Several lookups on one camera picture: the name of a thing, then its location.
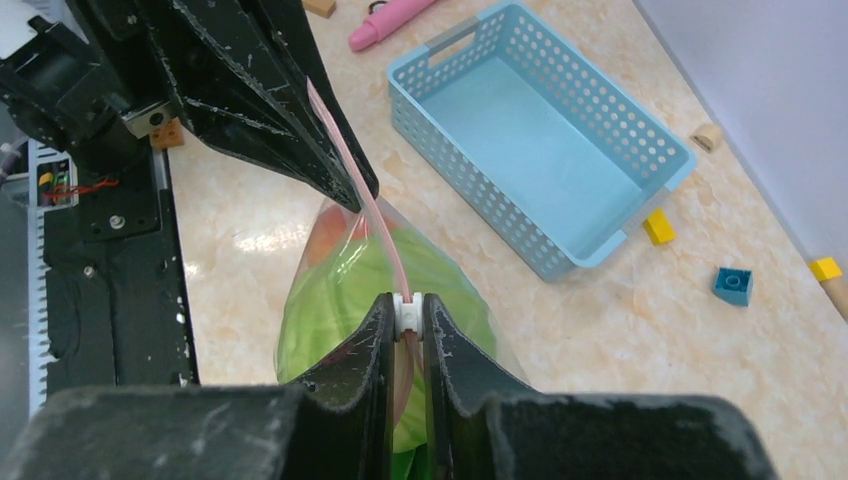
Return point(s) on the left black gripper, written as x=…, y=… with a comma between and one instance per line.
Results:
x=236, y=73

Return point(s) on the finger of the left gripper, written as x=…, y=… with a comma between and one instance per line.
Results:
x=311, y=156

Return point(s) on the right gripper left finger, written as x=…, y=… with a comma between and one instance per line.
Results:
x=344, y=422

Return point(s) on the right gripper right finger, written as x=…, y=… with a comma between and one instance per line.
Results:
x=466, y=390

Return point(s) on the green apple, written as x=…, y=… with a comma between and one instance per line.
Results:
x=325, y=305

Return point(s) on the clear pink-dotted zip bag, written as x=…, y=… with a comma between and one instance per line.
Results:
x=418, y=268

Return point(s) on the red peach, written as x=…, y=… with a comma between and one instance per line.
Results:
x=333, y=227

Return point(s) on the wooden block front left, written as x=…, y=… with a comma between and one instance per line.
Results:
x=322, y=8

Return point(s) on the perforated wooden block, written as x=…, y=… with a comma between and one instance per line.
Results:
x=170, y=135

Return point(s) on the pink cylindrical bottle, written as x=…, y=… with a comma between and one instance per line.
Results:
x=385, y=21

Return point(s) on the light blue plastic basket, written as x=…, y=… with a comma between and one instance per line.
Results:
x=560, y=161

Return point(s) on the yellow rectangular block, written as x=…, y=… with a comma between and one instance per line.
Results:
x=658, y=228

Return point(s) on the blue square block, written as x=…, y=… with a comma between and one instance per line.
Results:
x=734, y=286

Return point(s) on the wooden block near wall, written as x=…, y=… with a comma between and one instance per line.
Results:
x=709, y=137

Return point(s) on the yellow block at wall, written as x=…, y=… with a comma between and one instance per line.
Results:
x=825, y=269

